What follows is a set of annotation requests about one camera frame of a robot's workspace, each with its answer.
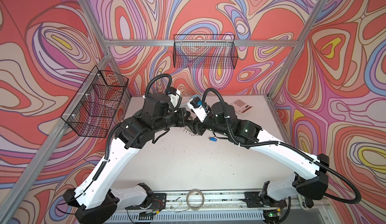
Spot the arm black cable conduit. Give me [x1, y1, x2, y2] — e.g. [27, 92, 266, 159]
[144, 73, 173, 98]
[201, 87, 362, 205]

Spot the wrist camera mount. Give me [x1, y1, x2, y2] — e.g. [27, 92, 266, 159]
[168, 87, 182, 109]
[187, 97, 208, 123]

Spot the coiled clear cable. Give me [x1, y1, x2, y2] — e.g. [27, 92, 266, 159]
[185, 188, 206, 212]

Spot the black wire basket left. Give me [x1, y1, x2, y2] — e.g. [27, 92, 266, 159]
[61, 67, 128, 138]

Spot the blue tagged key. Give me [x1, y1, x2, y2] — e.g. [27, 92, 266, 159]
[208, 137, 217, 142]

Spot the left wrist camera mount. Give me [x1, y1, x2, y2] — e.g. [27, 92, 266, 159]
[168, 87, 182, 109]

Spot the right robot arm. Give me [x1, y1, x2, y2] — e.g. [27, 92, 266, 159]
[187, 97, 329, 205]

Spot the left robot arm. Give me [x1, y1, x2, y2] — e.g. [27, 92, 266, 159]
[63, 88, 190, 224]

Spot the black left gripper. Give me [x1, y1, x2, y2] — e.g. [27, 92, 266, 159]
[152, 107, 193, 135]

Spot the light blue spatula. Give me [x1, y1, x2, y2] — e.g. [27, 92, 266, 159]
[190, 94, 202, 100]

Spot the black wire basket back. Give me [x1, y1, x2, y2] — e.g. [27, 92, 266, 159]
[172, 34, 239, 69]

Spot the black wire basket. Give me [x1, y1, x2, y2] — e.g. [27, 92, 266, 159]
[61, 67, 128, 138]
[172, 34, 239, 69]

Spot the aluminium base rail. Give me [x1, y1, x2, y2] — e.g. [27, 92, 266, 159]
[107, 190, 339, 224]

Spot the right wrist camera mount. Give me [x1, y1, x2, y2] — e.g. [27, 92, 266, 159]
[187, 97, 208, 123]

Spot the aluminium frame post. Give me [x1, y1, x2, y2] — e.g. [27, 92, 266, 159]
[70, 0, 133, 97]

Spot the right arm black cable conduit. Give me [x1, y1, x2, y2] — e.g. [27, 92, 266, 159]
[201, 87, 362, 205]

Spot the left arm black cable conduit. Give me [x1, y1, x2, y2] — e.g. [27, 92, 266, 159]
[144, 73, 173, 98]

